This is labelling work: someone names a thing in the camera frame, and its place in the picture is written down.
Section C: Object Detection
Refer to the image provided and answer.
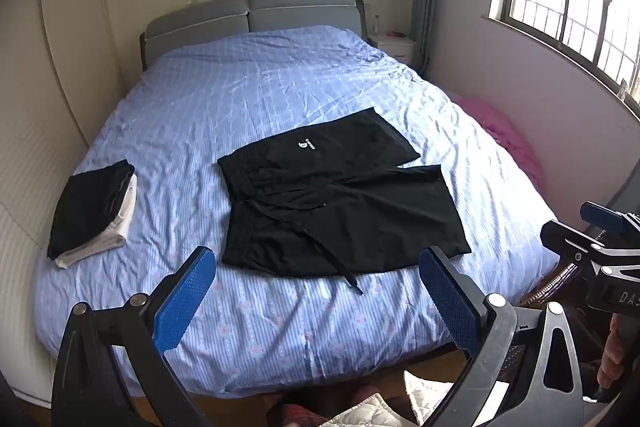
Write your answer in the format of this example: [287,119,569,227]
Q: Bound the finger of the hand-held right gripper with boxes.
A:
[580,201,640,233]
[540,220,623,264]

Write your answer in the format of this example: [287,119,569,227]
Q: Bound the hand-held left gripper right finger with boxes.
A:
[418,246,586,427]

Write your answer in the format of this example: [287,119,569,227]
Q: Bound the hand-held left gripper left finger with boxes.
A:
[51,246,217,427]

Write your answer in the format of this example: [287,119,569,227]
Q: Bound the black pants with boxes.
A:
[217,108,472,297]

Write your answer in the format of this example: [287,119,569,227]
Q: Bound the person's right hand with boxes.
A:
[599,314,633,389]

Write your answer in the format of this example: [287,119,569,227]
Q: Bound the folded white garment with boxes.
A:
[55,174,138,270]

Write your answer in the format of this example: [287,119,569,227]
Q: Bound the pink blanket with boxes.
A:
[452,96,543,188]

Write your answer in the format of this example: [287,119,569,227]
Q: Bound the folded black garment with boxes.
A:
[47,159,136,260]

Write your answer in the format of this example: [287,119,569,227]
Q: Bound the white quilted jacket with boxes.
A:
[325,369,481,427]

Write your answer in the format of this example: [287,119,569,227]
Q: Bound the red plaid trousers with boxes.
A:
[265,387,381,427]

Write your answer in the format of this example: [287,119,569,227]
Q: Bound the bed with blue sheet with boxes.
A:
[32,24,561,400]

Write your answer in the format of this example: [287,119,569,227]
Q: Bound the white nightstand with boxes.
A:
[370,32,417,70]

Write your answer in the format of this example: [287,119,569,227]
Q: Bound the grey padded headboard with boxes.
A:
[140,0,378,72]

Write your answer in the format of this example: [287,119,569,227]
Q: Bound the brown wooden bed frame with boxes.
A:
[517,254,601,323]

